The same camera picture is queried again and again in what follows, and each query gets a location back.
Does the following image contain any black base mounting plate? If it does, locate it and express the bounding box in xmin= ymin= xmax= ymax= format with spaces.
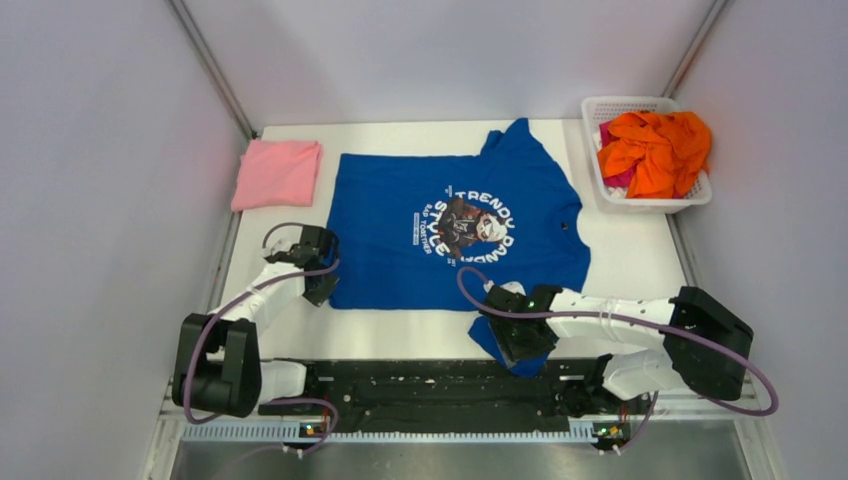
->
xmin=258 ymin=359 xmax=649 ymax=435

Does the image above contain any blue printed t shirt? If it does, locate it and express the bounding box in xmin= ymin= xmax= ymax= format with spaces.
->
xmin=326 ymin=117 xmax=592 ymax=380

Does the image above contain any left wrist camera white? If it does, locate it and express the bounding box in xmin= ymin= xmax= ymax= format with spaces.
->
xmin=263 ymin=238 xmax=294 ymax=258

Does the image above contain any folded pink t shirt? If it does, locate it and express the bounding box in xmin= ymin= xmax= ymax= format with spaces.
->
xmin=230 ymin=139 xmax=323 ymax=212

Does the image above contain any magenta garment in basket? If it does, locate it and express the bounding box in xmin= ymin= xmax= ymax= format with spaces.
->
xmin=599 ymin=121 xmax=634 ymax=189

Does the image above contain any orange t shirt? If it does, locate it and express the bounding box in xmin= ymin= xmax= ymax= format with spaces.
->
xmin=597 ymin=111 xmax=712 ymax=199

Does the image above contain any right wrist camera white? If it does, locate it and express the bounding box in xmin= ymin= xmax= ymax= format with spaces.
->
xmin=483 ymin=280 xmax=526 ymax=295

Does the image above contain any left corner frame post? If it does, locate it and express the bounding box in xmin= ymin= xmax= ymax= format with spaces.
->
xmin=164 ymin=0 xmax=257 ymax=140

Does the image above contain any right corner frame post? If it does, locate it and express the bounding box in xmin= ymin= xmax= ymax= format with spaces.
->
xmin=662 ymin=0 xmax=732 ymax=98

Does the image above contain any aluminium frame rail front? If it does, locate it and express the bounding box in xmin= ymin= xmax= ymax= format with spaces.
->
xmin=157 ymin=394 xmax=750 ymax=449

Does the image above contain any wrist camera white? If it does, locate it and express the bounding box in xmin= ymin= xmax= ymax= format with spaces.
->
xmin=483 ymin=280 xmax=526 ymax=295
xmin=263 ymin=238 xmax=294 ymax=258

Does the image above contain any white plastic laundry basket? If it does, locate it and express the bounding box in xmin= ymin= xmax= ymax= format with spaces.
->
xmin=581 ymin=96 xmax=713 ymax=215

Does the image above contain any corner frame post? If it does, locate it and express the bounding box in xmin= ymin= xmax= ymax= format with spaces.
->
xmin=164 ymin=0 xmax=257 ymax=140
xmin=662 ymin=0 xmax=732 ymax=98

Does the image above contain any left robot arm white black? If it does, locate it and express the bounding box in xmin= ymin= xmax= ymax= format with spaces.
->
xmin=171 ymin=224 xmax=340 ymax=425

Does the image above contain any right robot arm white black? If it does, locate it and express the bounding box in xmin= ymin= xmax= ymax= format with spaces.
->
xmin=468 ymin=282 xmax=753 ymax=412

